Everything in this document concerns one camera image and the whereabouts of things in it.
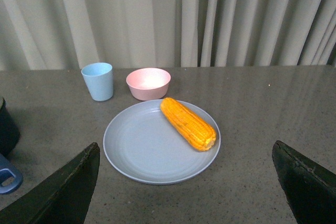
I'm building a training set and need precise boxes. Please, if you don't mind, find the pink bowl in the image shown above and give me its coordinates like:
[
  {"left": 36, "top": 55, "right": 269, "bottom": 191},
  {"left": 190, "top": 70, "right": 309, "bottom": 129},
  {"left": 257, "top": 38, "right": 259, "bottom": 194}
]
[{"left": 126, "top": 68, "right": 171, "bottom": 101}]

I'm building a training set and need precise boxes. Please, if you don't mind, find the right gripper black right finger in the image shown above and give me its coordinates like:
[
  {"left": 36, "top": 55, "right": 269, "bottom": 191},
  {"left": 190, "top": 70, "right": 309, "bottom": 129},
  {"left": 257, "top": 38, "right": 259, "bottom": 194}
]
[{"left": 272, "top": 141, "right": 335, "bottom": 223}]

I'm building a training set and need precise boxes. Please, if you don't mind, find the grey blue plate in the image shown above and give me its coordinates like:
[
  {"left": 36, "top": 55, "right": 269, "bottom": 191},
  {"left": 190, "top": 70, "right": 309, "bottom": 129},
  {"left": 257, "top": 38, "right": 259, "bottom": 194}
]
[{"left": 103, "top": 100, "right": 221, "bottom": 185}]

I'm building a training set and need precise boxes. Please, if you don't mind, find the yellow corn cob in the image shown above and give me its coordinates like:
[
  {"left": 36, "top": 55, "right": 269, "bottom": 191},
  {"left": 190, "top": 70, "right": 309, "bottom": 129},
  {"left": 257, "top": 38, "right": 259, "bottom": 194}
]
[{"left": 160, "top": 98, "right": 217, "bottom": 152}]

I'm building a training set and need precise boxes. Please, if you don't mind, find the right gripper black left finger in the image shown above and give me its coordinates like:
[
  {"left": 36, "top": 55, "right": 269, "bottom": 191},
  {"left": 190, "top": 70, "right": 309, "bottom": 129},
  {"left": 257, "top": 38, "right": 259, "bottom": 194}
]
[{"left": 1, "top": 143, "right": 100, "bottom": 223}]

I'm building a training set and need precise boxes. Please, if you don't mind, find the white curtain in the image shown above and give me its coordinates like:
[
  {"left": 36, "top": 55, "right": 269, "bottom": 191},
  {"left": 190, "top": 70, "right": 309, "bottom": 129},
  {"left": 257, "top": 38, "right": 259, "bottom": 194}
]
[{"left": 1, "top": 0, "right": 335, "bottom": 70}]

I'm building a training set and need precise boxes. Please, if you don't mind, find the dark blue pot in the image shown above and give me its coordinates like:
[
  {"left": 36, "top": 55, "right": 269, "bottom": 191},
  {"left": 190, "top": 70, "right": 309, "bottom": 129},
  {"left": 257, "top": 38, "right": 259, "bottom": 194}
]
[{"left": 1, "top": 97, "right": 23, "bottom": 195}]

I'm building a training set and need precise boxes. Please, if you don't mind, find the light blue cup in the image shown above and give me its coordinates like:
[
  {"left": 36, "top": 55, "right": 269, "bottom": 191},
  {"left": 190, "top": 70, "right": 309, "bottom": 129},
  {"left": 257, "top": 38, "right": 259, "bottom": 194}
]
[{"left": 81, "top": 62, "right": 113, "bottom": 102}]

